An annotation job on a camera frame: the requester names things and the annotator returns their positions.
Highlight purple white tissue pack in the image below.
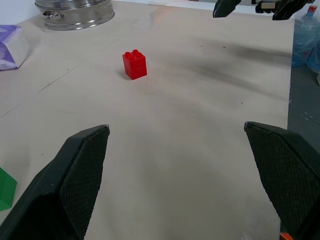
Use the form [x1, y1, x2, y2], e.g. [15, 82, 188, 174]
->
[0, 24, 32, 72]

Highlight green toy brick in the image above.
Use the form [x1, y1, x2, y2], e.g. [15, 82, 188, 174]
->
[0, 167, 18, 212]

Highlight blue water jug red cap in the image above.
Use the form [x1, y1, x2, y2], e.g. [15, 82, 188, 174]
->
[291, 4, 320, 68]

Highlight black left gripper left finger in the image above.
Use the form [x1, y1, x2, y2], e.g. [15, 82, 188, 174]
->
[0, 124, 110, 240]

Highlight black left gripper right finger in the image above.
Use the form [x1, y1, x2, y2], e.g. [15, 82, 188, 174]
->
[243, 121, 320, 240]

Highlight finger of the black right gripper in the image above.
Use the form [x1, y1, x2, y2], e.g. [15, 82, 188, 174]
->
[272, 0, 316, 21]
[212, 0, 241, 19]

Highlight red toy brick stack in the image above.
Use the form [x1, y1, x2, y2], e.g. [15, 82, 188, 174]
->
[122, 49, 148, 81]

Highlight stainless steel steamer pot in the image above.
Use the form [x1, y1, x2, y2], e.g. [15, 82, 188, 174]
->
[34, 0, 116, 31]

